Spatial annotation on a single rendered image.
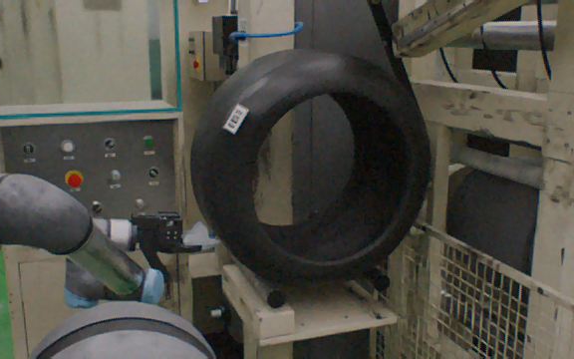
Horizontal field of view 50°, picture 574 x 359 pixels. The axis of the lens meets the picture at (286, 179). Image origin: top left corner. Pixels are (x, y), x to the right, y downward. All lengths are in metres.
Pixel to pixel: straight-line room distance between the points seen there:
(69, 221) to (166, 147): 0.97
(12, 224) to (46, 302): 1.02
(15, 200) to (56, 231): 0.08
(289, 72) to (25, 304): 1.13
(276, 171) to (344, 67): 0.48
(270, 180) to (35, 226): 0.88
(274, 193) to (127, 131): 0.51
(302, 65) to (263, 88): 0.10
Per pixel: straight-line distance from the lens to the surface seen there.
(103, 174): 1.99
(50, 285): 2.04
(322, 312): 1.63
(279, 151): 1.76
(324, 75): 1.38
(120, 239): 1.42
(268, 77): 1.37
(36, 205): 1.05
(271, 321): 1.49
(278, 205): 1.80
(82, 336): 0.33
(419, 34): 1.68
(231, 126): 1.33
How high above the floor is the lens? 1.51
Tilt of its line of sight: 13 degrees down
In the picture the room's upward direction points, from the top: straight up
